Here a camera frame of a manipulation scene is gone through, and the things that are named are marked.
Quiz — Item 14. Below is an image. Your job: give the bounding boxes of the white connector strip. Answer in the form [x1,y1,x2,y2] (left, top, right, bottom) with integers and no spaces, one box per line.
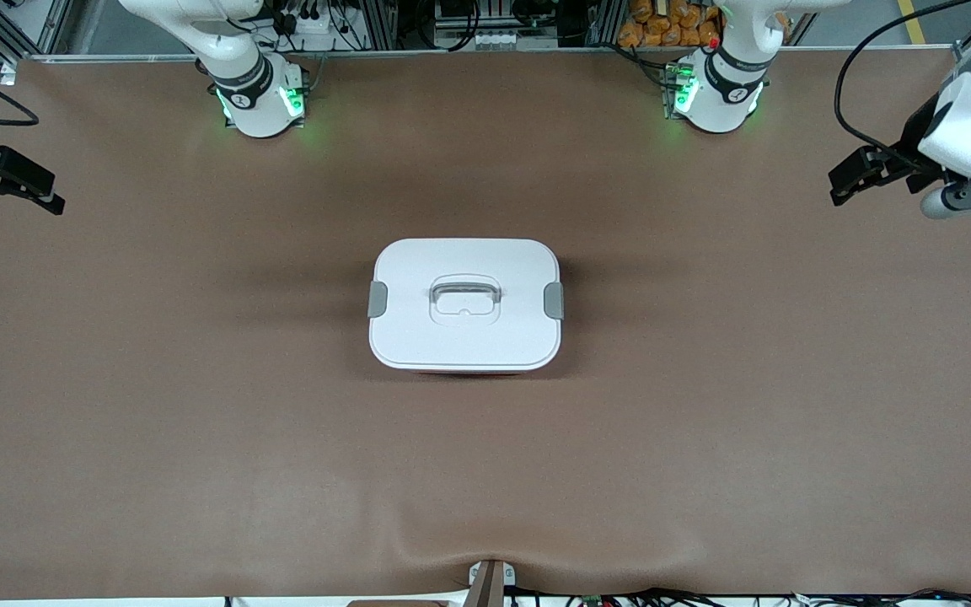
[450,30,521,50]

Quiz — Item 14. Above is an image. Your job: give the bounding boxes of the white power strip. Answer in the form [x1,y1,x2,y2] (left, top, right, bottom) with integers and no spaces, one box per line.
[276,8,360,52]

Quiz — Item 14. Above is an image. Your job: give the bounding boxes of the orange packaged items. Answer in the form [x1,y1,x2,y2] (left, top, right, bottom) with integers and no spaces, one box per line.
[618,0,724,49]

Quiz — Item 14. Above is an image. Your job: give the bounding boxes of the white box lid with handle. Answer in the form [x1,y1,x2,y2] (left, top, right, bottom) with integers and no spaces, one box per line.
[367,238,565,373]

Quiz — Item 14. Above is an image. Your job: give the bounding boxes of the metal table clamp bracket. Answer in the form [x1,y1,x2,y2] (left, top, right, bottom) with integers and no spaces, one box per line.
[466,559,517,607]

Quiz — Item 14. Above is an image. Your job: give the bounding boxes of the brown table mat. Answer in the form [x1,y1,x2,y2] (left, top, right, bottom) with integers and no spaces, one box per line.
[0,46,971,601]

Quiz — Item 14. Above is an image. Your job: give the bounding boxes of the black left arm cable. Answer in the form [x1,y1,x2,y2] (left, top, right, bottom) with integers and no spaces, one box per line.
[834,0,971,163]

